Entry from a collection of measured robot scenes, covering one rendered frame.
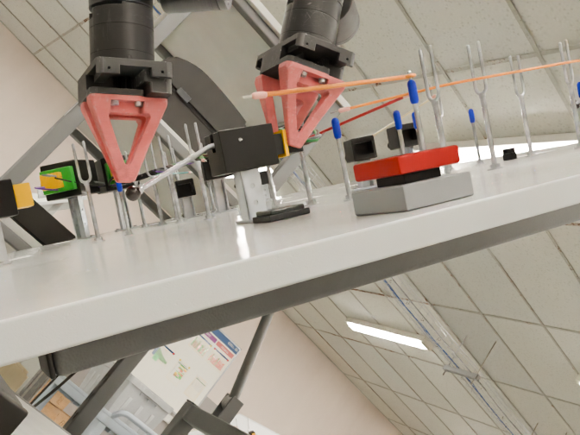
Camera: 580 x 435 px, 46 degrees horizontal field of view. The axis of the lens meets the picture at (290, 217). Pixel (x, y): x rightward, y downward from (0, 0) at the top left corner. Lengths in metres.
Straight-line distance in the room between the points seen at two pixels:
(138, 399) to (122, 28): 4.07
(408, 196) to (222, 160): 0.27
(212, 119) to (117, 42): 1.15
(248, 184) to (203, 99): 1.11
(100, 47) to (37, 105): 7.70
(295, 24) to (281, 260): 0.41
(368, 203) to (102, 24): 0.31
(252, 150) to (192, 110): 1.11
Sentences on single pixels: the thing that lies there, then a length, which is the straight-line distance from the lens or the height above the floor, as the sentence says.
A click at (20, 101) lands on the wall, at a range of 8.29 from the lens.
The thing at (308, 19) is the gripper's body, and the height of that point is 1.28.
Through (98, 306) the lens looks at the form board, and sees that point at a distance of 0.30.
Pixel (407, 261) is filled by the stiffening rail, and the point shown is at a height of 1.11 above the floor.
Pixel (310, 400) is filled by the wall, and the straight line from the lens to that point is 10.36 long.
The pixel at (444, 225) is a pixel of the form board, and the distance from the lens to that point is 0.39.
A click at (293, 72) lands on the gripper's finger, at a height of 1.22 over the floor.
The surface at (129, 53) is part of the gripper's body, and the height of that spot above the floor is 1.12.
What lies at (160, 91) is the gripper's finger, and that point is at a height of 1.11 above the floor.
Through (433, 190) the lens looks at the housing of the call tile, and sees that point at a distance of 0.43.
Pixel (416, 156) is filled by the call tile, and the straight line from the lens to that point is 0.43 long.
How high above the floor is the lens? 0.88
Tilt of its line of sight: 21 degrees up
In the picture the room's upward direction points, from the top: 38 degrees clockwise
